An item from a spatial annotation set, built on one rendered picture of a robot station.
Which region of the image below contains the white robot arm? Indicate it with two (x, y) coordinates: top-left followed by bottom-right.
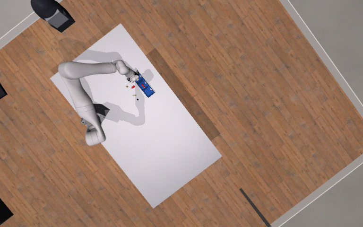
(58, 60), (139, 146)

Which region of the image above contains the blue rack of bins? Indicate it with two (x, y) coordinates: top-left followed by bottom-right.
(135, 74), (155, 97)

